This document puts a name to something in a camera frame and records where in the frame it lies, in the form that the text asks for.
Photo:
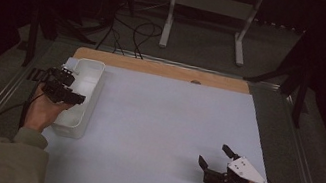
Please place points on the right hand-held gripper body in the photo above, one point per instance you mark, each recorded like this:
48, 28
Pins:
243, 173

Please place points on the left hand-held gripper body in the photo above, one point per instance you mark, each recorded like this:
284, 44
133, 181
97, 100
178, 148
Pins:
53, 90

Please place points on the white plastic bin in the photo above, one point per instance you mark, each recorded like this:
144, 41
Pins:
86, 91

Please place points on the person's left hand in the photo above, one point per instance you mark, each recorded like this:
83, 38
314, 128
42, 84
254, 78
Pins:
41, 114

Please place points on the light blue table mat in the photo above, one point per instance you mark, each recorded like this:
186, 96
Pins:
176, 141

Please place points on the black floor stand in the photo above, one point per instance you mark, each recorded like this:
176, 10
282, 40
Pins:
33, 34
300, 95

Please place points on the white metal stand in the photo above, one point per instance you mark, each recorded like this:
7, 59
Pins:
213, 4

